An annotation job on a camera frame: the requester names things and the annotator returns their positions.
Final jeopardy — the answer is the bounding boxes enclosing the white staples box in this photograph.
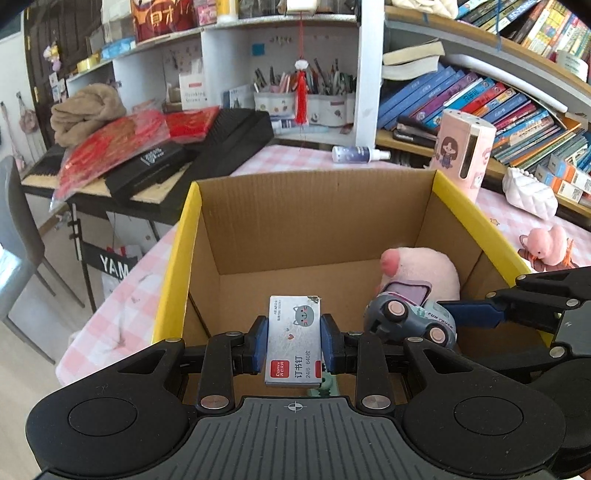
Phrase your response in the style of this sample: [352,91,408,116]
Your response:
[264,295,322,387]

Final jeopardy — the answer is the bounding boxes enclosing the red plastic bag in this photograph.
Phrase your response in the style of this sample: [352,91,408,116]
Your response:
[49,109,172,211]

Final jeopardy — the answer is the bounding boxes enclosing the white quilted pouch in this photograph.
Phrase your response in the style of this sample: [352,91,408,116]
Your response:
[502,167,558,220]

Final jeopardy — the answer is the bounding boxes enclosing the grey toy car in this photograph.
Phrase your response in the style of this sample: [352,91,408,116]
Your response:
[363,292,457,349]

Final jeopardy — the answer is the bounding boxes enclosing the pink plush pig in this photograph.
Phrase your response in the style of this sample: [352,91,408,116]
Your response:
[379,247,460,306]

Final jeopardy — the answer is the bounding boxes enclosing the white pen holder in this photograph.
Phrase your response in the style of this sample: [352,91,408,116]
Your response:
[308,93,356,128]

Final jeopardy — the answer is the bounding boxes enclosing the white spray bottle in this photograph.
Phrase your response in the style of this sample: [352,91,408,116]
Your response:
[332,146,391,164]

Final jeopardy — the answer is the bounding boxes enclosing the brown folded towel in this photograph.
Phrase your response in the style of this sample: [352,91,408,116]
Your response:
[50,83,126,148]

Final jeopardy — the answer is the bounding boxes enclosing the pink cylindrical humidifier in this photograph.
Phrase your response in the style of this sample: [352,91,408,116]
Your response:
[429,109,497,203]

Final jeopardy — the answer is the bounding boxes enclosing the small pink plush toy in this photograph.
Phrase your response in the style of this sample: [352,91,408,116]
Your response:
[518,225,578,273]

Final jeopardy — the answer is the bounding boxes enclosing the black keyboard piano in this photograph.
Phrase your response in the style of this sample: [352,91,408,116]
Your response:
[22,107,273,223]

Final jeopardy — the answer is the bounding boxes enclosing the red tassel ornament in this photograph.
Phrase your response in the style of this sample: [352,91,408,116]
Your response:
[294,59,308,125]

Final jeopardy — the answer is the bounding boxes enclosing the red fortune god box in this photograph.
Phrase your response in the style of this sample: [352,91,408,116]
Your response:
[130,0,197,42]

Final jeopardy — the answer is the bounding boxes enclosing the black rectangular case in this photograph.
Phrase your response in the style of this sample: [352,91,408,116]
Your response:
[105,142,188,205]

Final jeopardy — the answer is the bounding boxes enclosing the grey chair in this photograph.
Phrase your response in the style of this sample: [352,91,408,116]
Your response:
[1,156,85,365]

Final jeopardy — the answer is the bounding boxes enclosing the yellow cardboard box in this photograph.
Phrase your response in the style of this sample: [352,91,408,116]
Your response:
[151,168,555,402]

